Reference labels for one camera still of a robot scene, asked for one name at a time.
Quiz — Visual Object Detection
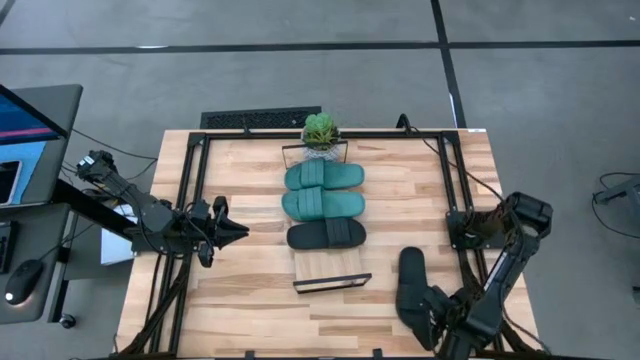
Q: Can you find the thin black table cable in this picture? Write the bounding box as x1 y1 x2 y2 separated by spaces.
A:
397 113 506 201

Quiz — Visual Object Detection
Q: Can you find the green slide sandal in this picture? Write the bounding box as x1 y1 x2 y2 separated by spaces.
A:
281 186 367 223
283 158 366 192

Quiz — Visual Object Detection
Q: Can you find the black slide sandal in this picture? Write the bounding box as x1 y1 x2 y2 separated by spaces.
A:
395 246 433 334
286 217 368 251

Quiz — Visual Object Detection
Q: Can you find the grey computer desk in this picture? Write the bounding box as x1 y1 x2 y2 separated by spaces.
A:
0 83 84 326

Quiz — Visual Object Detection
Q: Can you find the potted succulent patterned white pot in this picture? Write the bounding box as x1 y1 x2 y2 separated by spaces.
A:
301 112 342 162

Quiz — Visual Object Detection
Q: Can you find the white paper sheet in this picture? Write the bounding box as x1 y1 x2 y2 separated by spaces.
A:
99 227 135 266

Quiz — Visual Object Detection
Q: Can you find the wooden shelf black metal frame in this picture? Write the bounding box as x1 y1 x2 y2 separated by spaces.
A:
282 143 373 295

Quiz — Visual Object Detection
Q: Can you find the black computer mouse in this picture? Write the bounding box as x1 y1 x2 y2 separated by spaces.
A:
3 258 45 306

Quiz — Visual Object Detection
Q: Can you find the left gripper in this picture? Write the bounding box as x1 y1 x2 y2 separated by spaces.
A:
184 195 250 269

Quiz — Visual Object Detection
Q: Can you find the computer monitor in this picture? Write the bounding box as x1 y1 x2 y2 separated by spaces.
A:
0 83 70 146

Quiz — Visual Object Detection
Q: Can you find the black aluminium table frame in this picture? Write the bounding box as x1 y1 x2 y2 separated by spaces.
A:
117 128 541 360

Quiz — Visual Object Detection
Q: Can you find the black keyboard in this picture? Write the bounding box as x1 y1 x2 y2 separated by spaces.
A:
0 219 20 275

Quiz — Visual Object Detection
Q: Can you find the grey stand leg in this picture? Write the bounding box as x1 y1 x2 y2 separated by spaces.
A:
592 172 640 206

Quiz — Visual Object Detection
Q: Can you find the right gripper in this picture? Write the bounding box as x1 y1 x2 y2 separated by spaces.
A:
413 284 464 352

